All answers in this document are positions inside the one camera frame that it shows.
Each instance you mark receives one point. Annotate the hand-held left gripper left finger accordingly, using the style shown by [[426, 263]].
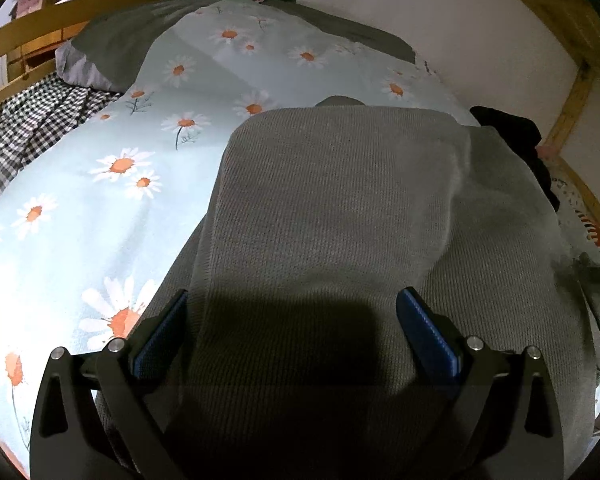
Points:
[[160, 335]]

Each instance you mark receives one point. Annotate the cartoon printed blanket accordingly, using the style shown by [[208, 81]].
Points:
[[592, 240]]

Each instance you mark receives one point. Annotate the grey blanket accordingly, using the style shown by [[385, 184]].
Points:
[[115, 55]]

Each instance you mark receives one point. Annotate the grey knit sweater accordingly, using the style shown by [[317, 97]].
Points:
[[340, 200]]

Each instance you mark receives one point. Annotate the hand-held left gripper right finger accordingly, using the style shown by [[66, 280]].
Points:
[[427, 335]]

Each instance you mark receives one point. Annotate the black white checked cloth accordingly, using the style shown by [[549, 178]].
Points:
[[30, 120]]

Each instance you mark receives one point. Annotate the wooden bed frame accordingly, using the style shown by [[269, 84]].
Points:
[[45, 15]]

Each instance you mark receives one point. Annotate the daisy print bed sheet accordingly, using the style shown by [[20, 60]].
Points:
[[80, 200]]

